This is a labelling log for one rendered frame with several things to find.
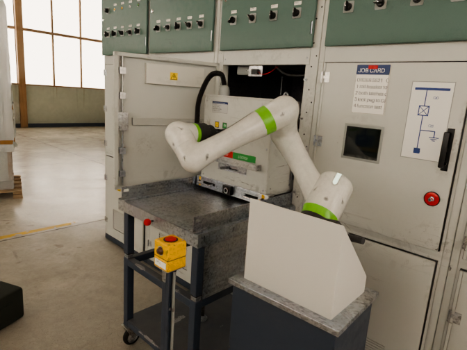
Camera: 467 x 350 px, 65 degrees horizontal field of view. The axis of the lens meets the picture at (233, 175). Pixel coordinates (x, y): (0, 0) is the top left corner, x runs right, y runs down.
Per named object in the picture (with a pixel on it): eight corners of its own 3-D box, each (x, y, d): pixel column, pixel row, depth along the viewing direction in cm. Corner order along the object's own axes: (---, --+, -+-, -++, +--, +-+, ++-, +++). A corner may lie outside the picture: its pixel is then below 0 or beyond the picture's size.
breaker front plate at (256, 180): (264, 197, 185) (272, 100, 175) (199, 178, 217) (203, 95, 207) (265, 196, 186) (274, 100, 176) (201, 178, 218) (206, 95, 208)
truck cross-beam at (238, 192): (267, 207, 184) (268, 196, 182) (196, 184, 220) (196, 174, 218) (273, 205, 187) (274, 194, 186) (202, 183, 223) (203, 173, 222)
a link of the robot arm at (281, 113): (304, 123, 158) (288, 104, 163) (306, 103, 146) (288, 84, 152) (267, 142, 155) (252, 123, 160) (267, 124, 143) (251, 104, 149)
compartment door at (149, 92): (111, 187, 212) (111, 51, 196) (209, 180, 244) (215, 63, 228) (115, 189, 206) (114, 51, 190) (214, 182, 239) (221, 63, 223)
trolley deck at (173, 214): (197, 248, 148) (198, 235, 147) (118, 209, 189) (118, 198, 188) (294, 217, 196) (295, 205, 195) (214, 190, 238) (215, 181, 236)
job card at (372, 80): (383, 115, 156) (390, 64, 152) (350, 112, 166) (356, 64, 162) (383, 115, 157) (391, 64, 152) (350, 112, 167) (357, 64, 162)
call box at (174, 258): (167, 273, 124) (167, 245, 122) (153, 265, 129) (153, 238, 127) (185, 267, 130) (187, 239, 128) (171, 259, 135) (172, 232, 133)
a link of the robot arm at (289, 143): (345, 223, 152) (290, 126, 177) (353, 207, 137) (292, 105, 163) (317, 235, 151) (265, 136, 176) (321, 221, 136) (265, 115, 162)
